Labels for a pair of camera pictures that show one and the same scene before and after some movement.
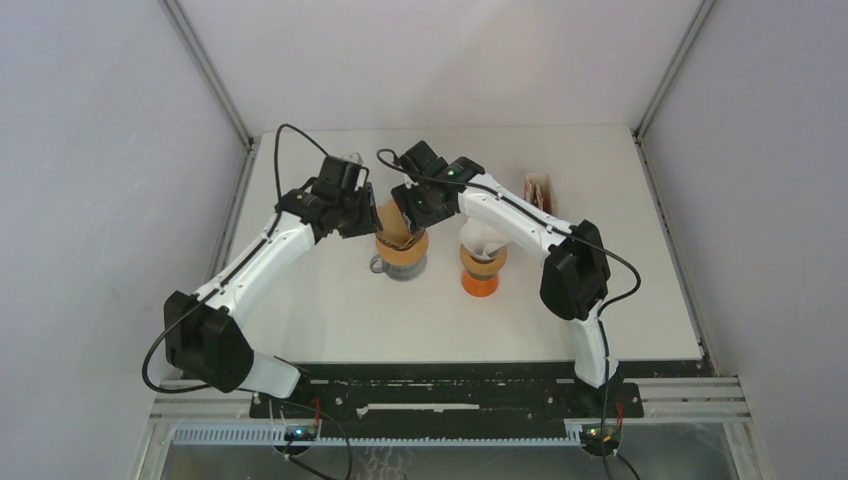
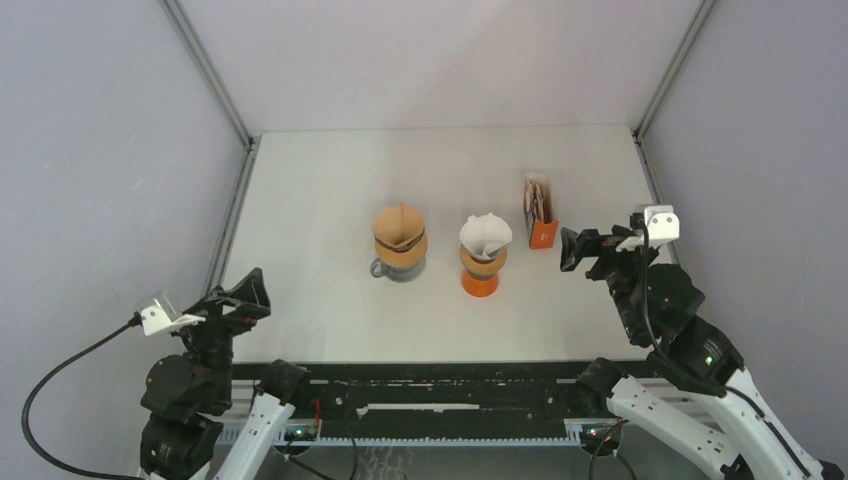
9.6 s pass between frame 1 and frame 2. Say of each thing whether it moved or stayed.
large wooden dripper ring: stayed
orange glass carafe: stayed
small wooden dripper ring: stayed
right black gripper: moved
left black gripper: moved
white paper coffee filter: stayed
